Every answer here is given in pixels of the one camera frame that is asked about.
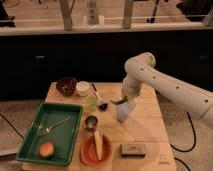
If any green plastic tray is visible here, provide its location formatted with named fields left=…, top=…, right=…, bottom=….
left=16, top=103, right=83, bottom=166

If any light blue cloth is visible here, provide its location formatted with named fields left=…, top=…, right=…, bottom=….
left=116, top=100, right=136, bottom=122

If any dark sponge block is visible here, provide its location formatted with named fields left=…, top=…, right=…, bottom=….
left=120, top=144, right=146, bottom=157

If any banana slice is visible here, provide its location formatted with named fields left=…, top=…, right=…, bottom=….
left=94, top=131, right=103, bottom=160

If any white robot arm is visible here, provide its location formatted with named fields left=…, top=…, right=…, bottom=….
left=122, top=52, right=213, bottom=130

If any white cup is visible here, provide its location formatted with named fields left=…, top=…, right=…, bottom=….
left=76, top=81, right=90, bottom=97

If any metal fork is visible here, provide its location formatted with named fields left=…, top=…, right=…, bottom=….
left=37, top=117, right=70, bottom=136

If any black spoon ladle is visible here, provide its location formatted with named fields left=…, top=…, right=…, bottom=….
left=92, top=84, right=108, bottom=111

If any small metal cup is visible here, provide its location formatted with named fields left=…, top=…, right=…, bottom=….
left=85, top=115, right=98, bottom=131

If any dark red bowl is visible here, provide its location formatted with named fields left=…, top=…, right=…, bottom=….
left=56, top=77, right=77, bottom=97

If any green plastic cup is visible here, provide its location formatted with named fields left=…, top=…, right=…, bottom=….
left=85, top=96, right=97, bottom=112

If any peach fruit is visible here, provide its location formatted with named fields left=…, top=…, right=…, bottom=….
left=39, top=142, right=55, bottom=158

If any orange bowl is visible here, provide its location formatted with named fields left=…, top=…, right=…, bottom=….
left=80, top=135, right=112, bottom=167

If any black cable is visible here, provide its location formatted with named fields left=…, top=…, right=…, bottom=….
left=169, top=111, right=198, bottom=153

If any green pepper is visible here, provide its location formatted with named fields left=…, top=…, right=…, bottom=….
left=111, top=96, right=128, bottom=105

